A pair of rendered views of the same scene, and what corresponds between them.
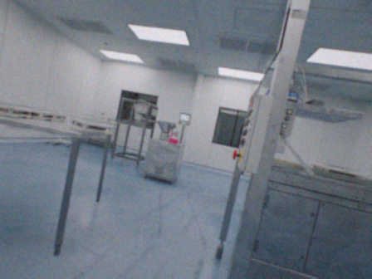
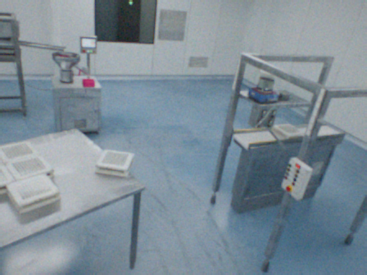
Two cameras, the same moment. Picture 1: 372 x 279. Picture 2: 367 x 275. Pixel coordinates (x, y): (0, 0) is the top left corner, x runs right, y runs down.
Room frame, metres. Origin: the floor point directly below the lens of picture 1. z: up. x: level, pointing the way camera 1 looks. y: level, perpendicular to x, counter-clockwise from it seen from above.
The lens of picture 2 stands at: (-0.22, 1.61, 2.22)
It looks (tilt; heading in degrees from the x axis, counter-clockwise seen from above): 27 degrees down; 322
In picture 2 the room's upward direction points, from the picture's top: 8 degrees clockwise
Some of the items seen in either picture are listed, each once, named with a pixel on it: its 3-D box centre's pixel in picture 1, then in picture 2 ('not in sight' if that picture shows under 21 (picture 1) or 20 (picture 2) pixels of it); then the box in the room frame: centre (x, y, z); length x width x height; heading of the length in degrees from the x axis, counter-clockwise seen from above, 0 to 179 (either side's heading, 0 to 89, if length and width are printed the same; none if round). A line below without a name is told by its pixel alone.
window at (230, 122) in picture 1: (237, 129); (126, 15); (6.41, -1.46, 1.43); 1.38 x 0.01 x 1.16; 80
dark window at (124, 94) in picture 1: (136, 109); not in sight; (6.98, 1.86, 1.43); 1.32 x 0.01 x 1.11; 80
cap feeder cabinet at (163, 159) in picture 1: (164, 159); (76, 105); (4.13, 0.35, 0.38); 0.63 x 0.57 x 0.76; 80
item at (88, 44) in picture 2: (183, 128); (88, 58); (4.23, 0.12, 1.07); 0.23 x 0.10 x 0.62; 80
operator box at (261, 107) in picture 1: (254, 134); (296, 178); (0.76, -0.24, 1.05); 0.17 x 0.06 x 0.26; 170
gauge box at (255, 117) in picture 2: (274, 119); (263, 115); (1.44, -0.56, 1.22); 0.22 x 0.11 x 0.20; 80
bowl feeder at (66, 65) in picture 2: (168, 131); (71, 68); (4.19, 0.39, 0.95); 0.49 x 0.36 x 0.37; 80
